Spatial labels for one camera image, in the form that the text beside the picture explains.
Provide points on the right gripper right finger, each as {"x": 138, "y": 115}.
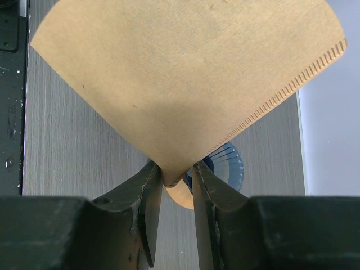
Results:
{"x": 272, "y": 232}

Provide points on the blue plastic coffee dripper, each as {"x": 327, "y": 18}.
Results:
{"x": 226, "y": 164}

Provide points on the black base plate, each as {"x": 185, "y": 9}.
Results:
{"x": 14, "y": 65}

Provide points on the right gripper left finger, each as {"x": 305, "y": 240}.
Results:
{"x": 117, "y": 230}

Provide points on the brown paper coffee filter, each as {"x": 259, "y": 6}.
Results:
{"x": 178, "y": 79}

